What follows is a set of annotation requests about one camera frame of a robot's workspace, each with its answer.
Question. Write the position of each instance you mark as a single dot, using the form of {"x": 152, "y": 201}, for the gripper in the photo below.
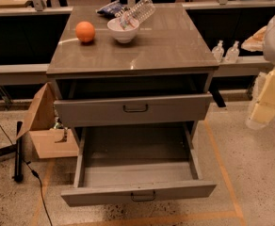
{"x": 264, "y": 109}

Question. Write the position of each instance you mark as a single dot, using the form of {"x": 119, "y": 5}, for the grey drawer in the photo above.
{"x": 140, "y": 110}
{"x": 136, "y": 163}

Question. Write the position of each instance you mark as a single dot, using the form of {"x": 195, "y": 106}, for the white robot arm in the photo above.
{"x": 263, "y": 40}

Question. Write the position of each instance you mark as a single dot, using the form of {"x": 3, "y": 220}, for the grey drawer cabinet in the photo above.
{"x": 167, "y": 57}

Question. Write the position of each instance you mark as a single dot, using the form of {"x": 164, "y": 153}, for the grey top drawer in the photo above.
{"x": 140, "y": 110}

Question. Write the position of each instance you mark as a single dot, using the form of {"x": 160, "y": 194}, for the right clear sanitizer bottle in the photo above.
{"x": 232, "y": 53}

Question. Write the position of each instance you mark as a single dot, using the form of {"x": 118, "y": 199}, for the clear sanitizer bottle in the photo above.
{"x": 232, "y": 53}
{"x": 218, "y": 51}

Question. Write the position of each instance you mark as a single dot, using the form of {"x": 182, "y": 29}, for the left clear sanitizer bottle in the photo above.
{"x": 218, "y": 51}

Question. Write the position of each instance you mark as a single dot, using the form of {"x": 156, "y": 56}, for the white bowl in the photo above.
{"x": 123, "y": 34}

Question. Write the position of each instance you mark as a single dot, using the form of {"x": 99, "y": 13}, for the clear plastic bottle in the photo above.
{"x": 137, "y": 14}

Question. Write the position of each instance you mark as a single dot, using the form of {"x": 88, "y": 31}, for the blue snack bag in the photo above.
{"x": 113, "y": 9}

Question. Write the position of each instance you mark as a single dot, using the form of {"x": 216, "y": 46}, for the orange ball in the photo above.
{"x": 85, "y": 31}

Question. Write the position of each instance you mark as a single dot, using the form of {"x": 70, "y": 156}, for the brown cardboard box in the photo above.
{"x": 39, "y": 123}

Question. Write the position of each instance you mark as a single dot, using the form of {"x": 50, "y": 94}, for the black stand leg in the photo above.
{"x": 18, "y": 169}

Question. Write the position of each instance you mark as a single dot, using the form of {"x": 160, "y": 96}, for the grey metal rail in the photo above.
{"x": 29, "y": 74}

